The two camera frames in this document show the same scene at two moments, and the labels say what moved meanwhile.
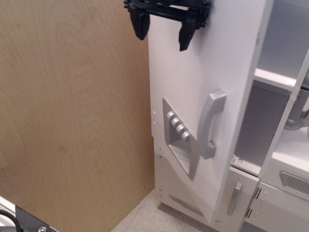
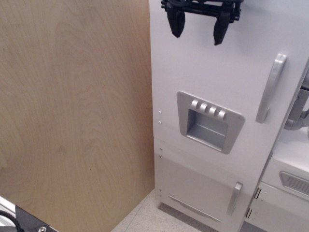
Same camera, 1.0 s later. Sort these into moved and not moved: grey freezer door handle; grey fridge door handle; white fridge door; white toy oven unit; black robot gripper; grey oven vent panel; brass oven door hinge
Moved: black robot gripper; white fridge door; grey fridge door handle
Not moved: white toy oven unit; grey freezer door handle; grey oven vent panel; brass oven door hinge
